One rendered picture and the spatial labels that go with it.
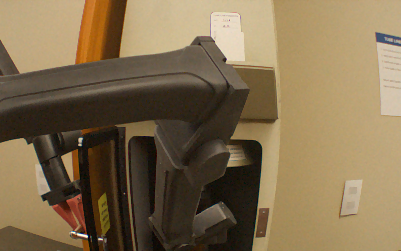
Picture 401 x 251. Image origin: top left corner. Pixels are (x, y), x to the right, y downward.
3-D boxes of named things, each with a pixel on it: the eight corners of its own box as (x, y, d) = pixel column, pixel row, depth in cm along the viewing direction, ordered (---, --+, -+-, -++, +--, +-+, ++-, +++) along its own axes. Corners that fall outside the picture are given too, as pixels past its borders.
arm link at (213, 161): (145, 83, 63) (191, 165, 59) (191, 65, 65) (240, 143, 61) (143, 219, 100) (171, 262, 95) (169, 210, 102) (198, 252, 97)
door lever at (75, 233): (104, 236, 95) (102, 224, 94) (93, 246, 85) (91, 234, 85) (80, 231, 95) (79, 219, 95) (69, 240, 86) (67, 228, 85)
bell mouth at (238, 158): (178, 156, 130) (178, 130, 130) (258, 158, 127) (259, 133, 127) (158, 164, 113) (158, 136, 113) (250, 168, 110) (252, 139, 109)
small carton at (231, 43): (214, 62, 105) (214, 32, 105) (241, 63, 105) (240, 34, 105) (216, 60, 100) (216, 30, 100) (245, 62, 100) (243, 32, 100)
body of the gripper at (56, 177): (52, 199, 96) (39, 166, 96) (87, 186, 95) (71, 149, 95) (43, 204, 89) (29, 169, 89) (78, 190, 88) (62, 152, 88)
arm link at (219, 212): (147, 215, 97) (170, 251, 93) (200, 184, 95) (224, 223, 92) (171, 224, 108) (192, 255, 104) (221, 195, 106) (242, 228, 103)
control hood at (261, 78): (114, 114, 113) (117, 65, 112) (279, 119, 107) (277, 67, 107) (96, 117, 102) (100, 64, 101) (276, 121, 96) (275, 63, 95)
